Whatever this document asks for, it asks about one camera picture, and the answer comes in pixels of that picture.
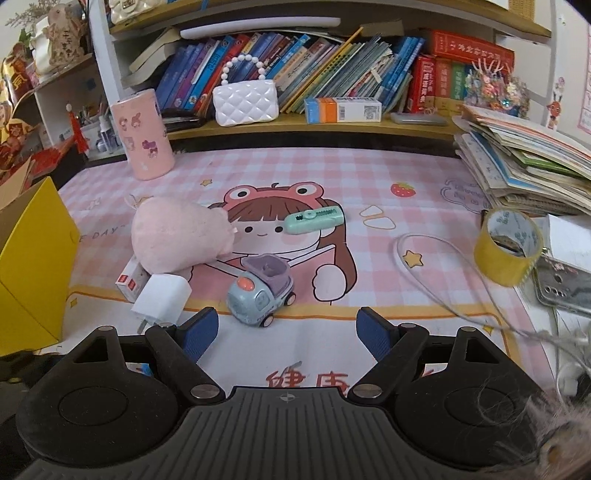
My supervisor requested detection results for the pink plush toy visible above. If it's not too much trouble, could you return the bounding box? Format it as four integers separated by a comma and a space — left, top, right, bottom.
131, 197, 236, 275

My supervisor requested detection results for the red dictionary book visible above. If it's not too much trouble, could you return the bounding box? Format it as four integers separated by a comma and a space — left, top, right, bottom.
422, 30, 515, 71

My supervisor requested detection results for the pink cylindrical container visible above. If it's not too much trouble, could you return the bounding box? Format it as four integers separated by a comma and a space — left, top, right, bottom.
110, 89, 175, 181

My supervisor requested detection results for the white orange medicine box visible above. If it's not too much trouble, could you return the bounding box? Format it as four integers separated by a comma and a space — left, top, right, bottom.
304, 97, 383, 124

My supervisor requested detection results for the white power adapter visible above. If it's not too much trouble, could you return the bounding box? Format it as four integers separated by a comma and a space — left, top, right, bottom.
131, 274, 192, 334

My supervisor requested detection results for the grey toy car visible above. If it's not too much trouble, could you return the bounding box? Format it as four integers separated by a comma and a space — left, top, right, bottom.
226, 254, 297, 328

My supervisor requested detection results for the pink checkered table mat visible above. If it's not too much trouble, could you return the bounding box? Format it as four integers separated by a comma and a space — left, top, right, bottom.
56, 148, 553, 393

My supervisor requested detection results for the white charging cable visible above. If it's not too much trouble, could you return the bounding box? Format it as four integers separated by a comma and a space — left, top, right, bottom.
393, 232, 591, 402

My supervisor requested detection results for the white pen holder box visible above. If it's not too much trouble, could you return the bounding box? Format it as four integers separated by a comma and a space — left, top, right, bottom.
81, 113, 121, 158

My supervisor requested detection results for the stack of paper booklets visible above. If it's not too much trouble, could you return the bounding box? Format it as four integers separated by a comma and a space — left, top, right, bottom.
453, 106, 590, 215

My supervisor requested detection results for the yellow cardboard box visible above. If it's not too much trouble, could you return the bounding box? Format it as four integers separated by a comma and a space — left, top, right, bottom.
0, 177, 80, 355

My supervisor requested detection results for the blue packet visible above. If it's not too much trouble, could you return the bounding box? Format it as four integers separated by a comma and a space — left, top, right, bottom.
126, 362, 152, 377

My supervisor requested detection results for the cream quilted handbag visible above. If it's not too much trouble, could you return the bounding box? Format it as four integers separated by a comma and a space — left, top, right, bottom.
108, 0, 165, 25

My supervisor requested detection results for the yellow tape roll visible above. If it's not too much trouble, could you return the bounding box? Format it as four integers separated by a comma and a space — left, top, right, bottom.
474, 208, 544, 287

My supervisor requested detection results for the white quilted pearl handbag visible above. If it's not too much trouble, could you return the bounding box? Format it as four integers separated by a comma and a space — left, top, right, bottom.
212, 54, 280, 127

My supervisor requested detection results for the white spray bottle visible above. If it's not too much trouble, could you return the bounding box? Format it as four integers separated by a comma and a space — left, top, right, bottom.
99, 115, 113, 152

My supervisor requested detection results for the phone in clear case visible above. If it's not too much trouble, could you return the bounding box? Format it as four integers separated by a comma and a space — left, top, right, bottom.
533, 255, 591, 317

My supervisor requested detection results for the small white red box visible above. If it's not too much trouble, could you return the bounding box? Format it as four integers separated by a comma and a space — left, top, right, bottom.
115, 256, 150, 303

